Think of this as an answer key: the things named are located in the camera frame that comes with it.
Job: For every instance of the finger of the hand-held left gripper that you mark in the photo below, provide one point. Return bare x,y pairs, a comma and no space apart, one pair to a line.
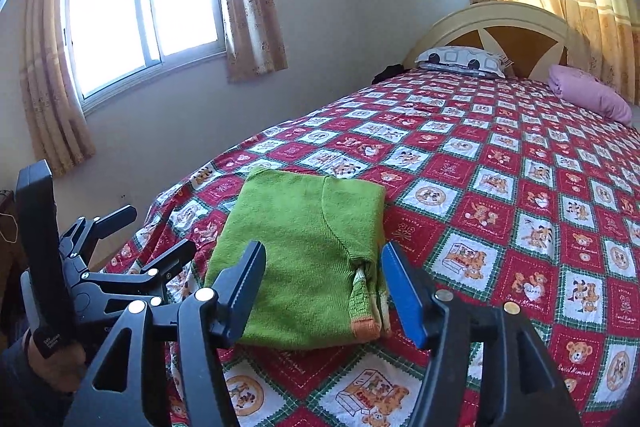
100,224
150,274

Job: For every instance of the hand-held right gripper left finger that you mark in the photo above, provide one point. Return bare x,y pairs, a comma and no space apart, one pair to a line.
247,292

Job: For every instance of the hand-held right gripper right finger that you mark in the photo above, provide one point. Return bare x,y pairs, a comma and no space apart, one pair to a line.
405,292

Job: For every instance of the green orange striped sweater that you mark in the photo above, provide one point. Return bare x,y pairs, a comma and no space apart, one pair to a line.
300,257

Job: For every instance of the person's left forearm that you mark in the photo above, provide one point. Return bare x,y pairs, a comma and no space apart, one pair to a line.
20,399

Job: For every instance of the person's left hand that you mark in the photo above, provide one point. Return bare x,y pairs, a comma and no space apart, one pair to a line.
57,372

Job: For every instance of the red printed bear bedspread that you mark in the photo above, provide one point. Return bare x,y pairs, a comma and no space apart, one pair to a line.
500,207

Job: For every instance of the sliding glass window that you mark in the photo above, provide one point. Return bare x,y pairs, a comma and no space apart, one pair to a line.
110,22

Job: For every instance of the dark cloth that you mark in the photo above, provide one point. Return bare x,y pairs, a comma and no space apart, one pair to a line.
389,72

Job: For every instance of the white patterned pillow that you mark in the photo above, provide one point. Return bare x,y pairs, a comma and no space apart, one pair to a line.
460,59

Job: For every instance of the pink pillow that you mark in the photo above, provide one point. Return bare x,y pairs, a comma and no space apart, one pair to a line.
585,92

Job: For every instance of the cream and brown headboard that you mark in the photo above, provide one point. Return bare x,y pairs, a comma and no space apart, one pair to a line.
500,14

